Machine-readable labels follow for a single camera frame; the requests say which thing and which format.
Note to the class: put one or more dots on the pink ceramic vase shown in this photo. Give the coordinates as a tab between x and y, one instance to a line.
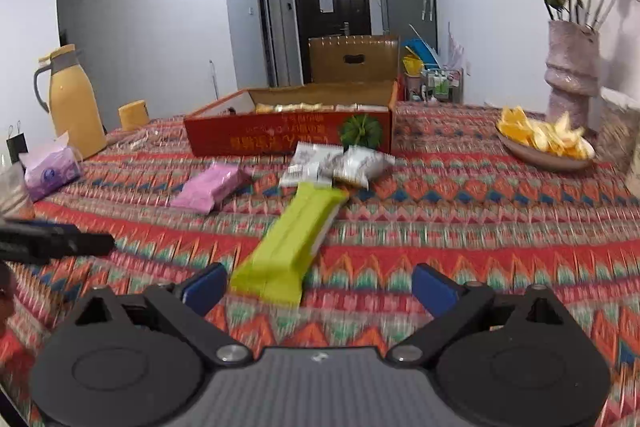
573	66

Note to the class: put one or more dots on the bowl of orange peels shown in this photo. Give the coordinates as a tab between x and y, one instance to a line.
553	146

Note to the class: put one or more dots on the clear plastic cup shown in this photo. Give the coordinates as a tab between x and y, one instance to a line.
15	202

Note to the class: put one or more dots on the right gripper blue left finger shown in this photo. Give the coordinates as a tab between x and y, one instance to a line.
204	289

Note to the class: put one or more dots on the purple tissue pack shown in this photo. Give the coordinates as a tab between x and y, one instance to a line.
50	168

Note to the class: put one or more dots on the black paper bag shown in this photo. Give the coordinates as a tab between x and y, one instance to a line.
16	142

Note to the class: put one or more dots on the yellow thermos jug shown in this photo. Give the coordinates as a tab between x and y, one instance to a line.
63	90

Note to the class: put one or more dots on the dark entrance door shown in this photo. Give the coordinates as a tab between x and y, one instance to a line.
327	18

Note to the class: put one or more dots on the red cardboard snack box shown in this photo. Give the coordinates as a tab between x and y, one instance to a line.
273	121

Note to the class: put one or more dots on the white silver snack packet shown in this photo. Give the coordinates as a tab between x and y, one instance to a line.
305	164

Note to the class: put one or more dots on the person's left hand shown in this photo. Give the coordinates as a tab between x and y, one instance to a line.
7	296

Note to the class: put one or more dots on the storage rack with bottles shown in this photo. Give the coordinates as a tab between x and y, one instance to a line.
425	77

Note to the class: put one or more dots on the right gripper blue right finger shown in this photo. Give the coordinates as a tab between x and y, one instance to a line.
436	293

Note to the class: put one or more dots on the small yellow cup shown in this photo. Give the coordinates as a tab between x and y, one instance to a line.
133	115

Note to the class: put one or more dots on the brown cardboard carton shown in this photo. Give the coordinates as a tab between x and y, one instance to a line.
353	58

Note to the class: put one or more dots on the white grey snack packet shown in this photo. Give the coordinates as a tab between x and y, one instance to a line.
359	166

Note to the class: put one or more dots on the pink snack packet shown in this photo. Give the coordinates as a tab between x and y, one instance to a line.
210	188

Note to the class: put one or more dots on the large yellow-green snack pack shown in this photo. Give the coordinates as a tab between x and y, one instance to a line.
274	272

